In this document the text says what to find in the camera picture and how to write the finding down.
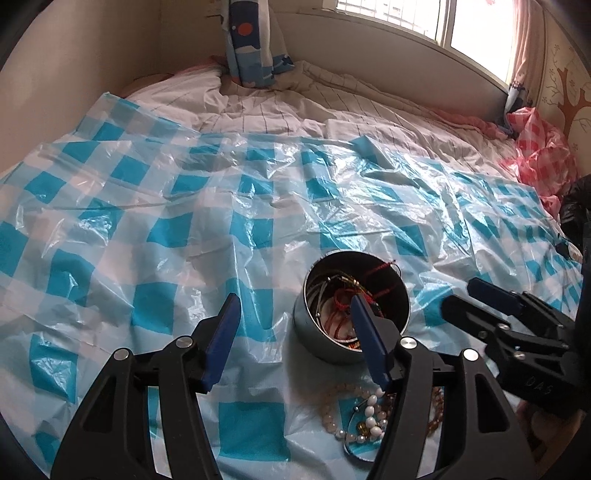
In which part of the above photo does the red string bracelet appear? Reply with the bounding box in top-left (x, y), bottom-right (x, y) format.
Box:
top-left (322, 258), bottom-right (403, 342)

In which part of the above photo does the round metal tin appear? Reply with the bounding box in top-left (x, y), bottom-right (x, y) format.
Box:
top-left (294, 250), bottom-right (411, 365)

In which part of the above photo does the silver bangle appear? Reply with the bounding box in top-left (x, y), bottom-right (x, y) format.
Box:
top-left (342, 402), bottom-right (385, 464)

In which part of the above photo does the black bag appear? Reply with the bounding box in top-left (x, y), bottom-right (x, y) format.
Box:
top-left (559, 174), bottom-right (591, 260)

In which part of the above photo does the pink checkered blanket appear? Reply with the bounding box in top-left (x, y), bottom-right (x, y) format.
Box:
top-left (504, 108), bottom-right (579, 219)

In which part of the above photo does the blue white checkered plastic sheet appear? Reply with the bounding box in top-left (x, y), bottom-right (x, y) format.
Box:
top-left (1, 94), bottom-right (581, 479)

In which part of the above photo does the pink curtain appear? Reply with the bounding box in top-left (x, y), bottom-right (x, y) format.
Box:
top-left (504, 0), bottom-right (546, 115)

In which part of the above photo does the wardrobe with tree decal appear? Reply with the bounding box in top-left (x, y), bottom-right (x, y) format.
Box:
top-left (538, 10), bottom-right (590, 176)

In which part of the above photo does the white striped bed quilt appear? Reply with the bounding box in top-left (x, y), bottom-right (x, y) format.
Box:
top-left (122, 61), bottom-right (518, 180)

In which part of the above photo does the window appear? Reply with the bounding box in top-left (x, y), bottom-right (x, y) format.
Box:
top-left (335, 0), bottom-right (517, 85)

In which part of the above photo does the blue white patterned pillow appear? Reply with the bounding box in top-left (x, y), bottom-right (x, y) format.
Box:
top-left (221, 0), bottom-right (294, 88)

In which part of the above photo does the amber bead bracelet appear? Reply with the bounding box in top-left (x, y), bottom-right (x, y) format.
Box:
top-left (427, 386), bottom-right (447, 437)

